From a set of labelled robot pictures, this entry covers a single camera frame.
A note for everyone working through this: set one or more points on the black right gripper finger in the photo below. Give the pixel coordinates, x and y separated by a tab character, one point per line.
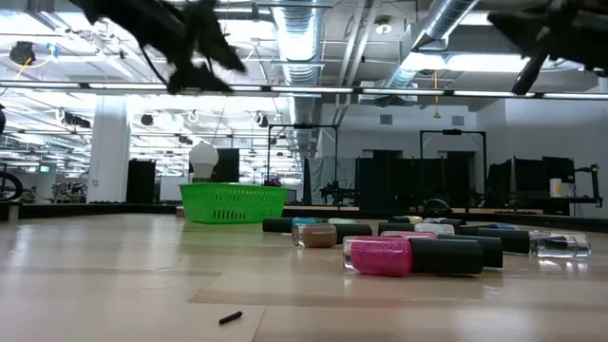
522	31
529	73

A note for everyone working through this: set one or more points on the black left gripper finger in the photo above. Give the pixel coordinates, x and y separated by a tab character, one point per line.
214	38
199	81

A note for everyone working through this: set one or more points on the teal nail polish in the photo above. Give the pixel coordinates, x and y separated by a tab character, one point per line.
278	225

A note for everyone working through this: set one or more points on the grey white nail polish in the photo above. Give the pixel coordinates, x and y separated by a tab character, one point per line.
456	222

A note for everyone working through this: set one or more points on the blue nail polish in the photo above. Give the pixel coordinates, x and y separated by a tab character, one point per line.
470	230

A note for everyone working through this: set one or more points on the clear nail polish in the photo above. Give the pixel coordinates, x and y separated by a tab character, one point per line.
503	241

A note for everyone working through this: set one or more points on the light pink nail polish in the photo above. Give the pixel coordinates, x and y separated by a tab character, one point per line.
491	251

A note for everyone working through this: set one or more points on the cream nail polish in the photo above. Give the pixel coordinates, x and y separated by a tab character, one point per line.
401	219

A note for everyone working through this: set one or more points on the brown nail polish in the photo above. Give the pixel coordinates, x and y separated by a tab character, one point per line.
318	236

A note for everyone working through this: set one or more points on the pale mint nail polish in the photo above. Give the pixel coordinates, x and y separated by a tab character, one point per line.
342	221

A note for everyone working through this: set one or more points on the glitter hot pink nail polish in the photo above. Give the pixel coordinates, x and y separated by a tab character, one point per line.
380	256

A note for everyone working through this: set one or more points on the black background robot arm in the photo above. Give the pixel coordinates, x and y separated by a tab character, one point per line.
337	192

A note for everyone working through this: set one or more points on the white light bulb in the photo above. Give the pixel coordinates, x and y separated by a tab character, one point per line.
203	159

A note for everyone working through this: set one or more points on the black flat panel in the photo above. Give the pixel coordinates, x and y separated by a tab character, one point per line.
229	166

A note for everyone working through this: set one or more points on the black monitor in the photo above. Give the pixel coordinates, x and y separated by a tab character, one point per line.
559	168
499	178
528	175

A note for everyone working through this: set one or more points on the long bar with light strips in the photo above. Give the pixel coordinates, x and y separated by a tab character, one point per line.
309	89

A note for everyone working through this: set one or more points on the white square column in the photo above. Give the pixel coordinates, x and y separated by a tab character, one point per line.
109	152

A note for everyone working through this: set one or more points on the black tall cabinet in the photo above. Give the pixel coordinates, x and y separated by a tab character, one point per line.
140	180

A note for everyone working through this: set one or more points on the small dark red machine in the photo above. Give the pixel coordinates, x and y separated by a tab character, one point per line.
273	180

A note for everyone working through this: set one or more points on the green plastic basket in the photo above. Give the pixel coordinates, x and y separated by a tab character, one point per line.
228	204

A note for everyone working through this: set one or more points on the black jointed stand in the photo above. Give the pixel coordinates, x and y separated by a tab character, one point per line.
594	185

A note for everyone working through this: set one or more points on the black desk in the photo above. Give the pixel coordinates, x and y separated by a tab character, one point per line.
556	203

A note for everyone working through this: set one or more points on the round wooden bulb base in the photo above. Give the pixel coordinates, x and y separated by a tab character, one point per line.
180	212

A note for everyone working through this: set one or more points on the round ceiling detector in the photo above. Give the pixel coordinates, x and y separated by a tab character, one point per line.
383	26

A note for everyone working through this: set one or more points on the black dome object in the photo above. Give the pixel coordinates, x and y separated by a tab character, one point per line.
437	205

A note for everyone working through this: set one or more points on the grey tarp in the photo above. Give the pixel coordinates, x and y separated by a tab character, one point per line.
332	176

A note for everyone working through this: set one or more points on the black room partitions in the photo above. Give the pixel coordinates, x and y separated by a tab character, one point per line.
389	180

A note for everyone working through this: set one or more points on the black bicycle wheel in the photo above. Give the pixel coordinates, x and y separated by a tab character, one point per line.
20	186

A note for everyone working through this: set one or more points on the silver slanted air duct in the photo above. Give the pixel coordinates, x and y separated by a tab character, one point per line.
446	19

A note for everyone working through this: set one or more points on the silver round air duct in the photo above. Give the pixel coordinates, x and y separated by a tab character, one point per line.
299	38

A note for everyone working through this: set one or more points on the black metal frame stand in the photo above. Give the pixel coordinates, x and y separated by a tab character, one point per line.
451	132
304	126

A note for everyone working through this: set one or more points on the black metal table frame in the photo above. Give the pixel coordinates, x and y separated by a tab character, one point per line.
95	209

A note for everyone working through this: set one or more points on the short grey post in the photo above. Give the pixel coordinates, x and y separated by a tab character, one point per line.
13	211

